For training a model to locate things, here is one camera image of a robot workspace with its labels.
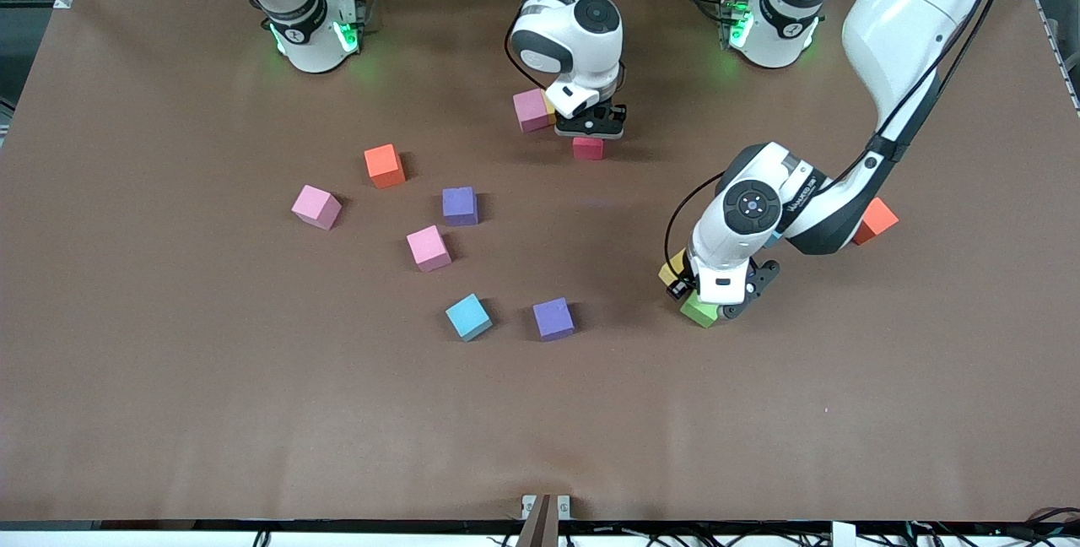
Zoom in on green foam cube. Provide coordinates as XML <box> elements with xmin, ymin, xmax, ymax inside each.
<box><xmin>680</xmin><ymin>292</ymin><xmax>721</xmax><ymax>329</ymax></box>

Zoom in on pink foam cube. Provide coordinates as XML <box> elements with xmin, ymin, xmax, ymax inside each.
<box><xmin>406</xmin><ymin>225</ymin><xmax>453</xmax><ymax>274</ymax></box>
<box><xmin>291</xmin><ymin>184</ymin><xmax>343</xmax><ymax>231</ymax></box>
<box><xmin>512</xmin><ymin>88</ymin><xmax>549</xmax><ymax>133</ymax></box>

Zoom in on purple foam cube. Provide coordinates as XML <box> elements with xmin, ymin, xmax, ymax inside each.
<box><xmin>532</xmin><ymin>298</ymin><xmax>576</xmax><ymax>343</ymax></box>
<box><xmin>441</xmin><ymin>186</ymin><xmax>480</xmax><ymax>228</ymax></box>

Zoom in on brown paper table cover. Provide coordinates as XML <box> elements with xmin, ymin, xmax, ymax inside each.
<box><xmin>0</xmin><ymin>0</ymin><xmax>1080</xmax><ymax>524</ymax></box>

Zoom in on orange foam cube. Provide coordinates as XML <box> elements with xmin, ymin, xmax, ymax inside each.
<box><xmin>852</xmin><ymin>197</ymin><xmax>900</xmax><ymax>246</ymax></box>
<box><xmin>364</xmin><ymin>144</ymin><xmax>407</xmax><ymax>189</ymax></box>

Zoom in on brown wooden strip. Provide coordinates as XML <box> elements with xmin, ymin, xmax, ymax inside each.
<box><xmin>515</xmin><ymin>494</ymin><xmax>560</xmax><ymax>547</ymax></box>

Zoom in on grey metal table bracket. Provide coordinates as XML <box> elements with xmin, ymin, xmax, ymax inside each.
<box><xmin>521</xmin><ymin>494</ymin><xmax>572</xmax><ymax>523</ymax></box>

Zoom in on perforated aluminium side rail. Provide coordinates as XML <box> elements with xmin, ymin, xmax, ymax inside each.
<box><xmin>1034</xmin><ymin>0</ymin><xmax>1080</xmax><ymax>117</ymax></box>

